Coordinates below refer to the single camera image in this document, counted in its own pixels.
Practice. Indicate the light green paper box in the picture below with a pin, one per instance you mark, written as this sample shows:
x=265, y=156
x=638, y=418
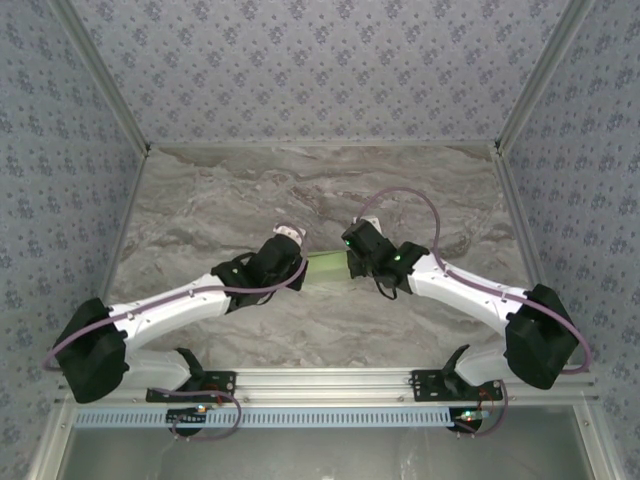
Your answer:
x=327, y=267

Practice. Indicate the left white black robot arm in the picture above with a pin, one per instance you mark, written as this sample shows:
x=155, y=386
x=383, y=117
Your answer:
x=170, y=307

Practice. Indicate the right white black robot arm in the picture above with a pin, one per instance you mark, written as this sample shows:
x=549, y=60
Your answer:
x=535, y=340

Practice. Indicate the aluminium mounting beam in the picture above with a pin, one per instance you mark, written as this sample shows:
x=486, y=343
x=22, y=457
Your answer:
x=320, y=385

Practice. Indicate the grey metal panel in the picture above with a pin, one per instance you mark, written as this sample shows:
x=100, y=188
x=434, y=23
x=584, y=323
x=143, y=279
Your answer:
x=320, y=455

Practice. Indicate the small black circuit board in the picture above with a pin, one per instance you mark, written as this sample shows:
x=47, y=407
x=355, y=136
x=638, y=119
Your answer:
x=467, y=424
x=182, y=419

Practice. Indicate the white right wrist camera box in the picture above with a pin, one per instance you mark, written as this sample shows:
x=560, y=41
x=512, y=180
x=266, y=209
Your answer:
x=369, y=220

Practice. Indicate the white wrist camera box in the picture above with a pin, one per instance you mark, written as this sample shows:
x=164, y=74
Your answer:
x=369, y=220
x=287, y=231

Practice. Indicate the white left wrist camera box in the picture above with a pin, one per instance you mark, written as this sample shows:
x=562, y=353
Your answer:
x=287, y=231

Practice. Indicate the thin aluminium table back rail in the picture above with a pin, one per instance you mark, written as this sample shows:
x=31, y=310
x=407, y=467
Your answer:
x=320, y=144

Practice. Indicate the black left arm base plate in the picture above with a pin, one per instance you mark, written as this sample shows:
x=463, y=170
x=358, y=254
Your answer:
x=227, y=395

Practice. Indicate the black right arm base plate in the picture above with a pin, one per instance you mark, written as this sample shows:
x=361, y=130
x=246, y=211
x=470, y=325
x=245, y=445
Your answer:
x=425, y=392

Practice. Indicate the aluminium table side rail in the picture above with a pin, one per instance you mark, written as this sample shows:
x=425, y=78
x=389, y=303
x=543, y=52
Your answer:
x=119, y=250
x=529, y=250

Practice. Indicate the aluminium frame post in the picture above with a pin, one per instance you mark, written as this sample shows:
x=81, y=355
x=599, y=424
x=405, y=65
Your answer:
x=107, y=75
x=537, y=75

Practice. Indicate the aluminium lower frame bar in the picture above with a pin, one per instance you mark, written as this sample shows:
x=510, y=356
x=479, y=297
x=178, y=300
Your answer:
x=595, y=440
x=50, y=445

